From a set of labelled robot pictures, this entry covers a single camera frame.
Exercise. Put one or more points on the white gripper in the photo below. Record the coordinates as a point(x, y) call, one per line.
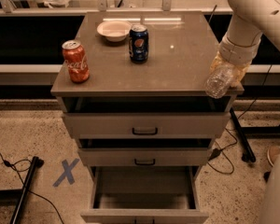
point(237, 52)

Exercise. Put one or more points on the clear plastic water bottle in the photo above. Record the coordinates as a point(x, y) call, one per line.
point(219, 81)

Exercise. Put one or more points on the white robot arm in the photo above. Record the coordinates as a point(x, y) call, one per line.
point(251, 20)

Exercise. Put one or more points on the top grey drawer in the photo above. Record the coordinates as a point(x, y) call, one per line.
point(145, 117)

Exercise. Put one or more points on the grey drawer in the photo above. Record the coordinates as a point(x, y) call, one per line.
point(145, 117)
point(144, 195)
point(146, 152)

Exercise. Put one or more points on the grey drawer cabinet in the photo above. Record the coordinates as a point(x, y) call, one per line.
point(181, 49)

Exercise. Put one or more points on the middle grey drawer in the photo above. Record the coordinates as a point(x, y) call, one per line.
point(146, 152)

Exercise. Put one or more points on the bottom grey drawer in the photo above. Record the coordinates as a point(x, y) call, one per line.
point(144, 195)

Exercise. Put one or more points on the black stand leg right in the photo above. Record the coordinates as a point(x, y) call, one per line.
point(248, 154)

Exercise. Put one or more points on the black stand leg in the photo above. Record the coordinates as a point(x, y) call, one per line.
point(16, 217)
point(248, 154)

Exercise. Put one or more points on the blue pepsi can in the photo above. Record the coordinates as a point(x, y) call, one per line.
point(138, 43)

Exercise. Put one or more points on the brown shoe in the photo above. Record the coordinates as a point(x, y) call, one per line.
point(272, 154)

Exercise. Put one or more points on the black chair wheel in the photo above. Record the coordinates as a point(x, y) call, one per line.
point(266, 176)

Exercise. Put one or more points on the white bowl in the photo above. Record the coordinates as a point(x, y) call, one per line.
point(114, 31)

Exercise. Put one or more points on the red cola can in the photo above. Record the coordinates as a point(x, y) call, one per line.
point(76, 61)

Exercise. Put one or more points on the blue tape cross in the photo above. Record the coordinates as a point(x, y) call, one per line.
point(67, 173)

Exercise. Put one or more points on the black stand leg left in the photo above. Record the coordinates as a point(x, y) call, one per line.
point(16, 217)

